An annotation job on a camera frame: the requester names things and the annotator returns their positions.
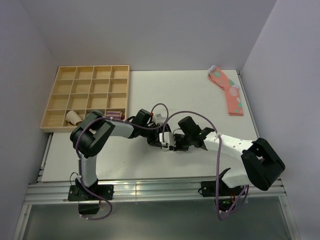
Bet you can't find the purple striped sock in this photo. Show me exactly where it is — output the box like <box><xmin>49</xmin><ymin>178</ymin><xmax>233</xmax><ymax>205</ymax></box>
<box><xmin>105</xmin><ymin>111</ymin><xmax>125</xmax><ymax>121</ymax></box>

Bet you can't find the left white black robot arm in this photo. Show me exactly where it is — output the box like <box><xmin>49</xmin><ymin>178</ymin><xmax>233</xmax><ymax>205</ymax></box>
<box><xmin>70</xmin><ymin>109</ymin><xmax>164</xmax><ymax>200</ymax></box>

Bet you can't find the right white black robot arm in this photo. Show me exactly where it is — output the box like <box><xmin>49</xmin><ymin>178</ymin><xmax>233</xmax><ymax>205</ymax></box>
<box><xmin>173</xmin><ymin>116</ymin><xmax>286</xmax><ymax>195</ymax></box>

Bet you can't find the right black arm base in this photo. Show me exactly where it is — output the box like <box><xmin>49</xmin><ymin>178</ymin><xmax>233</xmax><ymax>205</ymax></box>
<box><xmin>197</xmin><ymin>180</ymin><xmax>246</xmax><ymax>199</ymax></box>

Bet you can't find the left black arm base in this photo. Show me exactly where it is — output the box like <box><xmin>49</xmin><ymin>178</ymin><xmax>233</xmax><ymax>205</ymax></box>
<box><xmin>67</xmin><ymin>181</ymin><xmax>114</xmax><ymax>217</ymax></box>

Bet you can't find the pink patterned sock pair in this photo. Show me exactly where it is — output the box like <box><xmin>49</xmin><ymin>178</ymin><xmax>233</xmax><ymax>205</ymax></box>
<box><xmin>207</xmin><ymin>65</ymin><xmax>244</xmax><ymax>116</ymax></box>

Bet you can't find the wooden compartment tray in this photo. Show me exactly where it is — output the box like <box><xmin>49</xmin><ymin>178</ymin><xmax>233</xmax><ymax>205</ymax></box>
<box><xmin>40</xmin><ymin>65</ymin><xmax>131</xmax><ymax>133</ymax></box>

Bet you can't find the beige rolled sock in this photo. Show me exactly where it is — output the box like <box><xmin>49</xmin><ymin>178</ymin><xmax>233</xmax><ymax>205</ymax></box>
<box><xmin>65</xmin><ymin>110</ymin><xmax>83</xmax><ymax>126</ymax></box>

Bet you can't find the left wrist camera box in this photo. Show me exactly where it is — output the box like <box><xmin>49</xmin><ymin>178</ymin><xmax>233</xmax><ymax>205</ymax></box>
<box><xmin>152</xmin><ymin>112</ymin><xmax>163</xmax><ymax>122</ymax></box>

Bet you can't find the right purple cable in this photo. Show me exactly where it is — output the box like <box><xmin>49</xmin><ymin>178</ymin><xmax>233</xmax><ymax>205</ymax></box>
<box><xmin>161</xmin><ymin>111</ymin><xmax>250</xmax><ymax>221</ymax></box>

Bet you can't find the purple cable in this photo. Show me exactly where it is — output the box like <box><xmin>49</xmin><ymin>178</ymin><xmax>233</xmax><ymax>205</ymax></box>
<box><xmin>74</xmin><ymin>102</ymin><xmax>170</xmax><ymax>221</ymax></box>
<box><xmin>161</xmin><ymin>111</ymin><xmax>250</xmax><ymax>221</ymax></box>

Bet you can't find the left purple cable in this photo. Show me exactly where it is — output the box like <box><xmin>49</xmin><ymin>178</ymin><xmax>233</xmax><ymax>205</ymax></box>
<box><xmin>74</xmin><ymin>102</ymin><xmax>170</xmax><ymax>221</ymax></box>

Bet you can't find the aluminium mounting rail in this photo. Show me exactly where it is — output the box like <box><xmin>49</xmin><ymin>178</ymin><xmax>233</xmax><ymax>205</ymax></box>
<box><xmin>23</xmin><ymin>176</ymin><xmax>287</xmax><ymax>205</ymax></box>

